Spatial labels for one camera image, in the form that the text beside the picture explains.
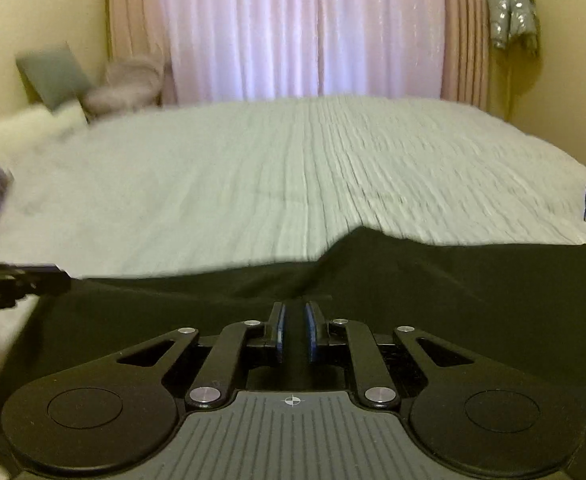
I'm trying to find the crumpled pink blanket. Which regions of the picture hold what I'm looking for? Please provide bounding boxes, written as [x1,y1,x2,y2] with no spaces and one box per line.
[82,55,166,116]

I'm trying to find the grey pillow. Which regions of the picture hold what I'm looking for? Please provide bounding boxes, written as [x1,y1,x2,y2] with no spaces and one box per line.
[16,42,96,111]

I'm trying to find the sheer pink curtain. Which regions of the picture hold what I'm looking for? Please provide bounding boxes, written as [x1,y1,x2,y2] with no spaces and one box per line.
[165,0,448,103]

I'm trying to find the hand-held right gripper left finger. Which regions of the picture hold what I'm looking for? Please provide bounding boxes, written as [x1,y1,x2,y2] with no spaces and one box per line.
[117,301,286,410]

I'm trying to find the bed with striped bedspread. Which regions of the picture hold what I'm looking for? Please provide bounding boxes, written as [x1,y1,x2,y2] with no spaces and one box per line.
[0,94,586,411]

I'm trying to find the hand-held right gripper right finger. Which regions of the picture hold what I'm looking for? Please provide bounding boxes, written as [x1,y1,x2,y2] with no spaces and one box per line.
[304,300,474,410]

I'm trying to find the pink drape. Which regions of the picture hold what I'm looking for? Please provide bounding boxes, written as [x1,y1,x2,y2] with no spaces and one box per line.
[107,0,176,106]
[440,0,491,111]

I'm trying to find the black pants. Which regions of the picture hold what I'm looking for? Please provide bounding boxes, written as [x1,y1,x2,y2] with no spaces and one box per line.
[0,226,586,461]

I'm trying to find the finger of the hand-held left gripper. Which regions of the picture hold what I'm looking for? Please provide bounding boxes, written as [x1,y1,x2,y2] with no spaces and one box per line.
[0,262,72,297]

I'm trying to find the silver puffer jacket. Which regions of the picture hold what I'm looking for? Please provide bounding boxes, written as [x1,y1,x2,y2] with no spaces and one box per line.
[487,0,541,57]

